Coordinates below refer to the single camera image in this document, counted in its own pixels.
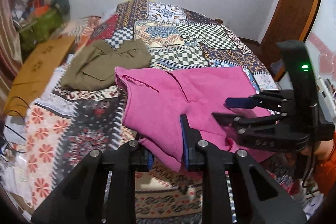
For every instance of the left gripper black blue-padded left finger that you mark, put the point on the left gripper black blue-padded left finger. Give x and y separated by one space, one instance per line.
100 189

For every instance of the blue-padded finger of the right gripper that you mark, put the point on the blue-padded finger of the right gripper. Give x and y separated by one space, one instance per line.
267 99

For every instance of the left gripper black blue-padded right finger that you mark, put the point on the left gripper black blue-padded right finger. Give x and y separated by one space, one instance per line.
235 188

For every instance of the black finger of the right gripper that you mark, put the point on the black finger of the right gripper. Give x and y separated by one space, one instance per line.
271 123

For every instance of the pink pants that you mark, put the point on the pink pants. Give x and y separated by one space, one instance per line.
156 99

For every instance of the orange sleeved forearm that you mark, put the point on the orange sleeved forearm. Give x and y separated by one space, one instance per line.
324 170

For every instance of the patchwork patterned bedspread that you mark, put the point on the patchwork patterned bedspread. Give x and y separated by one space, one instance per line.
64 125

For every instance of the white wardrobe sliding door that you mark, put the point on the white wardrobe sliding door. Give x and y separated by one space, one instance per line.
320 44

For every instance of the brown wooden door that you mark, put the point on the brown wooden door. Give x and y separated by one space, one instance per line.
291 21

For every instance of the olive green folded pants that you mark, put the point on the olive green folded pants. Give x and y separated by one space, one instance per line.
93 68

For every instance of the mustard yellow fabric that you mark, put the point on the mustard yellow fabric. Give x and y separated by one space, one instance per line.
35 74

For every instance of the striped red curtain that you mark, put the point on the striped red curtain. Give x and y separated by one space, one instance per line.
11 59

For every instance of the green storage bin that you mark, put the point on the green storage bin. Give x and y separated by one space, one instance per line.
39 29

